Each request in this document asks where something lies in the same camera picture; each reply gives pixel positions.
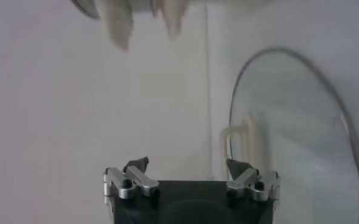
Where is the stainless steel steamer pot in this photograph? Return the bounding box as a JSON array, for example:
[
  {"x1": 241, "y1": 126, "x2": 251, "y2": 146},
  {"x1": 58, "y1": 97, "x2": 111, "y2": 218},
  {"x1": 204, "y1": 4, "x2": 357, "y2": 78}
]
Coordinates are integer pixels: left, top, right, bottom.
[{"x1": 70, "y1": 0, "x2": 155, "y2": 52}]

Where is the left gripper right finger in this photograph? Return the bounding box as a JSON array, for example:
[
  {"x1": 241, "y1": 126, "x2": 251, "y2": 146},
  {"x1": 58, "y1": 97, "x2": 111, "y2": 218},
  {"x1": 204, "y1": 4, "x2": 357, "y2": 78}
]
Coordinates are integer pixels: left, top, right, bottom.
[{"x1": 225, "y1": 158, "x2": 281, "y2": 206}]

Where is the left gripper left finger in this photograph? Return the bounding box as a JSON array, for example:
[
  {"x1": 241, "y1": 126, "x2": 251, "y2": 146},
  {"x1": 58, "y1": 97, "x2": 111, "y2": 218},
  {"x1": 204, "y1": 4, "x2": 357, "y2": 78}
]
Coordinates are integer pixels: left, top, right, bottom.
[{"x1": 102, "y1": 156, "x2": 161, "y2": 214}]

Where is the round glass lid cream handle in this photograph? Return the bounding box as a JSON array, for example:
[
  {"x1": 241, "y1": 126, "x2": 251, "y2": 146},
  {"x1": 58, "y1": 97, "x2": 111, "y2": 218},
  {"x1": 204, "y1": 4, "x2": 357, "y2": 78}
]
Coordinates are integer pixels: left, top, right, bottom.
[{"x1": 218, "y1": 46, "x2": 359, "y2": 224}]

